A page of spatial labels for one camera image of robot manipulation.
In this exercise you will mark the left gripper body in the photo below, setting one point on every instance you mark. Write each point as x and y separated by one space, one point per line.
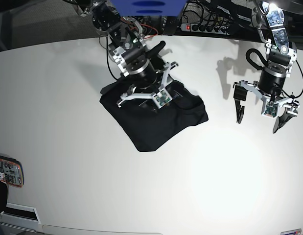
270 87

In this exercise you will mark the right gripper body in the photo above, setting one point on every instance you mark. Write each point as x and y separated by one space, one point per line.
152 79

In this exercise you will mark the black T-shirt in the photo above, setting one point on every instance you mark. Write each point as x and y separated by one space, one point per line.
147 126

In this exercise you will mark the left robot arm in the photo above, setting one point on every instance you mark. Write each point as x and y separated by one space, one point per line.
275 68

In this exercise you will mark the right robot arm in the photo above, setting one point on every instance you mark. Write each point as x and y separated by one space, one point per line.
127 48

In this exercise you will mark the white power strip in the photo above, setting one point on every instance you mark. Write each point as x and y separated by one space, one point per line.
202 28

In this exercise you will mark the small printed package corner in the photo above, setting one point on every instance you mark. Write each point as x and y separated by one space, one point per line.
292 232

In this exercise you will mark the white tray with black slot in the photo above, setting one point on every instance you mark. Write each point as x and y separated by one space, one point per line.
20 217

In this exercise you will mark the black round object at left edge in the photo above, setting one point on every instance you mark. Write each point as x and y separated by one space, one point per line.
3 196

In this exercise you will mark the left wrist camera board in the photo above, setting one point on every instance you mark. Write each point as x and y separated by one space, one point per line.
269 109

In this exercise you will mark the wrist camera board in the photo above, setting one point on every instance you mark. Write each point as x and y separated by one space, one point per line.
161 98
269 109

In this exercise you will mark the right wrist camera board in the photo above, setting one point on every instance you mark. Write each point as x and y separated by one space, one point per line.
161 98

